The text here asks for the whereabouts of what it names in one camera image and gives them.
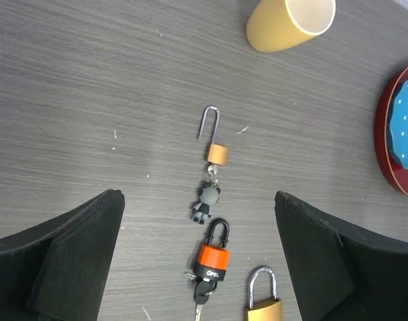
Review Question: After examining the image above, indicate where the blue dotted dish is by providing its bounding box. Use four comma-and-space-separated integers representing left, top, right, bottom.
387, 80, 408, 170

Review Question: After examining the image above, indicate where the orange black padlock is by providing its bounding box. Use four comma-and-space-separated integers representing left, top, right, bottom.
193, 218, 230, 282

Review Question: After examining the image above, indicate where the yellow ceramic mug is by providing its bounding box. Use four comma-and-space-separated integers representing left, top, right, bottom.
245, 0, 336, 53

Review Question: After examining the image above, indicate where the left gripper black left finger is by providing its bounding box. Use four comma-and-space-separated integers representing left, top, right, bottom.
0, 189, 125, 320

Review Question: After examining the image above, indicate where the small brass padlock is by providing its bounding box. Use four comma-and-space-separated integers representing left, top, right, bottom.
198, 106, 228, 166

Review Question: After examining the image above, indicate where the large brass padlock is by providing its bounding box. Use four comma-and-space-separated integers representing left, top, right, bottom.
245, 266, 282, 321

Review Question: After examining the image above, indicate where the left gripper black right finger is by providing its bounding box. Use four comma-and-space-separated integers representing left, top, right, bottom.
274, 191, 408, 320

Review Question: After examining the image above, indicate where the dark red round plate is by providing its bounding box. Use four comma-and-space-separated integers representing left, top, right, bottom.
374, 66, 408, 196

